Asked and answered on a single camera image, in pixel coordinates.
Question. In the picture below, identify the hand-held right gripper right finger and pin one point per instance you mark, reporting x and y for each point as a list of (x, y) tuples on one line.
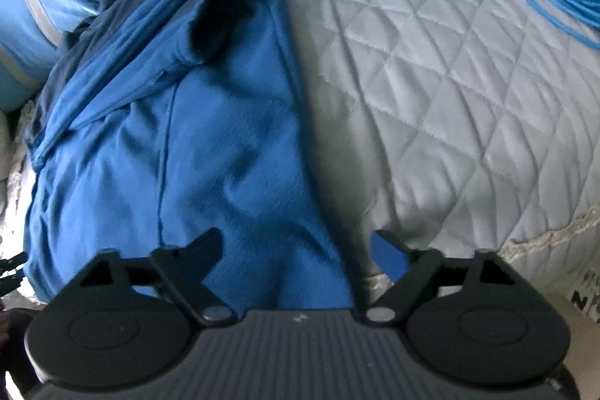
[(389, 258)]

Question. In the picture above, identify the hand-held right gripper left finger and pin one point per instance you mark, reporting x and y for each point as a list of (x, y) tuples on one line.
[(206, 251)]

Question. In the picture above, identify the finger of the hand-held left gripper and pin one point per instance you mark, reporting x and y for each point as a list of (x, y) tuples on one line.
[(11, 269)]

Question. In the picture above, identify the blue fleece jacket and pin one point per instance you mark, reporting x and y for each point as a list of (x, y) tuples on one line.
[(211, 123)]

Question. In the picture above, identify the white quilted bedspread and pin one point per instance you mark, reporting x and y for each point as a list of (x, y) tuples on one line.
[(422, 100)]

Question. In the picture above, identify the white printed bag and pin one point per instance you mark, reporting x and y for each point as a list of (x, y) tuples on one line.
[(586, 297)]

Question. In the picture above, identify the blue pillow with grey stripes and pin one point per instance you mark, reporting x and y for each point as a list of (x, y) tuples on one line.
[(47, 6)]

